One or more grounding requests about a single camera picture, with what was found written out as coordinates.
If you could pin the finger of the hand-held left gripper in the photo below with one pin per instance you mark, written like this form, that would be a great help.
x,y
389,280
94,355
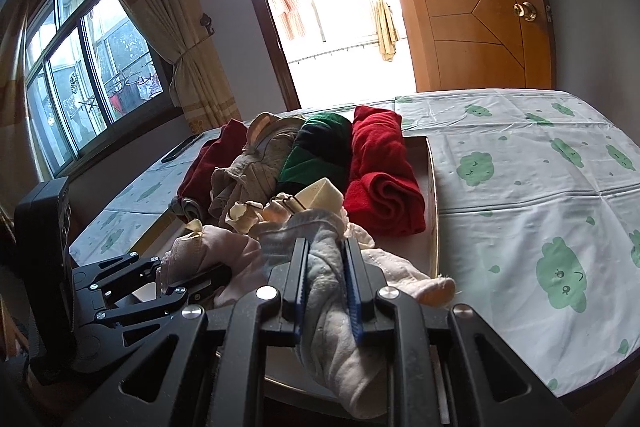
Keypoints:
x,y
125,269
165,302

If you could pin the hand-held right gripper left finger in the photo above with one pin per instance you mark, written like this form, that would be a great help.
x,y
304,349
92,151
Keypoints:
x,y
301,307

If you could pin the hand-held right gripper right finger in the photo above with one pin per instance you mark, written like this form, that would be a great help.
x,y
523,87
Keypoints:
x,y
354,302

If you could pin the white grey sock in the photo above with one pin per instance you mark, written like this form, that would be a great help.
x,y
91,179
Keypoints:
x,y
325,297

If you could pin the pale peach underwear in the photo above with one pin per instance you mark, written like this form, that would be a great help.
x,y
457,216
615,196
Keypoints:
x,y
410,277

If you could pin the pale pink underwear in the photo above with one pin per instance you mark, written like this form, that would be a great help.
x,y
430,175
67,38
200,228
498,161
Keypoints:
x,y
215,252

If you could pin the bright red underwear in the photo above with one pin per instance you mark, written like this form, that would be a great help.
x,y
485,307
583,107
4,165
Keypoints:
x,y
385,177

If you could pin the shallow cardboard box tray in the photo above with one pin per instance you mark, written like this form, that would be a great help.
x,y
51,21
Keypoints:
x,y
420,187

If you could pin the maroon underwear grey waistband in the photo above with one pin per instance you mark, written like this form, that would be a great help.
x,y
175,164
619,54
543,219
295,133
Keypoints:
x,y
215,157

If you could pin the cream dotted underwear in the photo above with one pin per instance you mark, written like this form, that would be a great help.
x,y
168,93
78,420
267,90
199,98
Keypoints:
x,y
265,152

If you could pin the green and black underwear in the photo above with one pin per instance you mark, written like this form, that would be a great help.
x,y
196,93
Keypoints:
x,y
315,147

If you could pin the black smartphone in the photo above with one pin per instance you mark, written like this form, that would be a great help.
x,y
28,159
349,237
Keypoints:
x,y
180,149

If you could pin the yellow patterned curtain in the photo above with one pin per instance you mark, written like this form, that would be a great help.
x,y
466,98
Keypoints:
x,y
165,7
10,107

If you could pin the hanging laundry outside window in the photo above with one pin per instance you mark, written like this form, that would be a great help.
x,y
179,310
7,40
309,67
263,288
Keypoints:
x,y
132,94

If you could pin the large sliding glass window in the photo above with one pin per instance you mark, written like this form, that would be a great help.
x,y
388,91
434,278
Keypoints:
x,y
100,72

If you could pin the dark curtain tieback hook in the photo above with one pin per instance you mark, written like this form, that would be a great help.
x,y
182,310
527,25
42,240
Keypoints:
x,y
206,23

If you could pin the orange striped hanging clothes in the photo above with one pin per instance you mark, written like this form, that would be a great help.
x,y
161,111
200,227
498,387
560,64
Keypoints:
x,y
287,14

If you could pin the brown wooden door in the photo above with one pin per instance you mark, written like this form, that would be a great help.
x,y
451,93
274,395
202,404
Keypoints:
x,y
475,32

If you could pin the brass door knob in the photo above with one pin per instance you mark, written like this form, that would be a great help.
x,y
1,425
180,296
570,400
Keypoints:
x,y
525,10

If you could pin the dark wooden door frame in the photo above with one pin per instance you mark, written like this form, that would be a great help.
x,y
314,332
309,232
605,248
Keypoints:
x,y
265,7

